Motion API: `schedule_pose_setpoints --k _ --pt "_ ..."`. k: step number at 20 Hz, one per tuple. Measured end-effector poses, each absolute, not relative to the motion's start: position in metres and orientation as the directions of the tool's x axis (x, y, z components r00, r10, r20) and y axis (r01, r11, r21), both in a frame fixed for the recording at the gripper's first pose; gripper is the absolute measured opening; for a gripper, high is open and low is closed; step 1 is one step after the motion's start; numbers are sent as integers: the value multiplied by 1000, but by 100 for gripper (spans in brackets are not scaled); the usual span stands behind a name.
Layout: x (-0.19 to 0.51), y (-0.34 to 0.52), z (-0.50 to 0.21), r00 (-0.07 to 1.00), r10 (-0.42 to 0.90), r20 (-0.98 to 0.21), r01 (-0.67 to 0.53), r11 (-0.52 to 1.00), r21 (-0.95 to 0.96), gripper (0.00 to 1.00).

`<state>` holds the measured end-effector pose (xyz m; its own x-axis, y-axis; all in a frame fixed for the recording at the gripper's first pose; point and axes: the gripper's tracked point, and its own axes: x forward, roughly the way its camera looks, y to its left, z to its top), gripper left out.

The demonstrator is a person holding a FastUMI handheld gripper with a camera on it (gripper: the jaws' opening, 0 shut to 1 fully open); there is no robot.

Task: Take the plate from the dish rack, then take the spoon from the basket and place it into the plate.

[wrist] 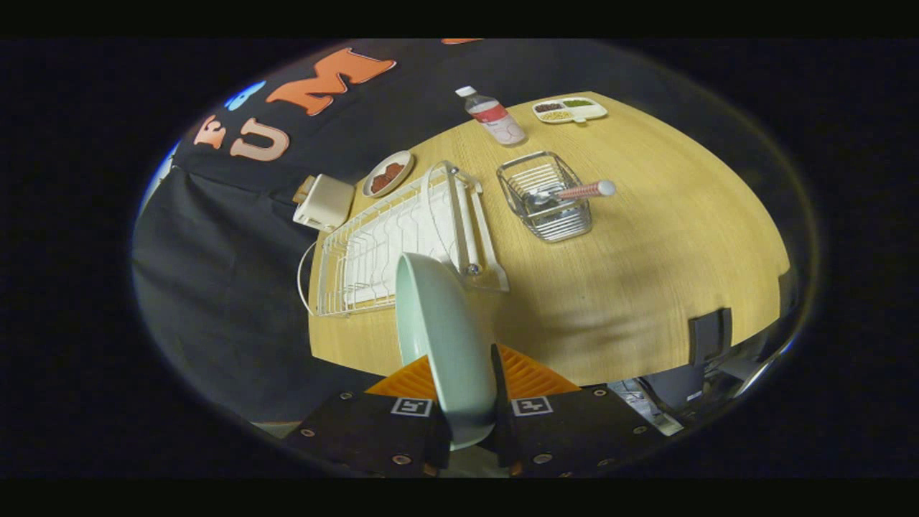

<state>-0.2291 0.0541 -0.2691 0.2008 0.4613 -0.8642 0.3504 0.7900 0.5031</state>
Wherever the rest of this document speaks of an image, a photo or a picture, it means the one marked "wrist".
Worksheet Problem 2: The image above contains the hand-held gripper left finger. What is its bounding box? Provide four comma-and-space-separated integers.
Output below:
282, 355, 453, 479

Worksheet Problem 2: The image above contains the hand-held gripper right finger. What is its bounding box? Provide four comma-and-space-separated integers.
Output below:
490, 343, 666, 479

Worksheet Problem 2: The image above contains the mint green plate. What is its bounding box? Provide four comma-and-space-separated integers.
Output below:
394, 252, 498, 452

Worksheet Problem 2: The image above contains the white wire dish rack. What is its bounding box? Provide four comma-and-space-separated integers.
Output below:
297, 160, 511, 318

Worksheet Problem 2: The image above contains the metal wire basket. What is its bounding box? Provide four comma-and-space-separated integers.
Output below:
496, 150, 594, 243

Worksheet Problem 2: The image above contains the pink-handled metal spoon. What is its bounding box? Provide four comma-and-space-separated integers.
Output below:
528, 180, 617, 213

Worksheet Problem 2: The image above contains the small beige plate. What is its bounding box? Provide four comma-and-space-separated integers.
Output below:
361, 149, 416, 199

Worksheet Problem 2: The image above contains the dark grey chair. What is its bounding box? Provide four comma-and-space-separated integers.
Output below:
639, 307, 740, 419

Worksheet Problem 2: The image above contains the white toaster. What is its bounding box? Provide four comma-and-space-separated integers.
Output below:
292, 174, 356, 233

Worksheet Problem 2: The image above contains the clear plastic water bottle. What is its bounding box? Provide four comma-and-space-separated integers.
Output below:
455, 85, 527, 147

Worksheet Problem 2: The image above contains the white divided snack tray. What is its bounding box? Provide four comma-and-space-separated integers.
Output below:
531, 96, 609, 125

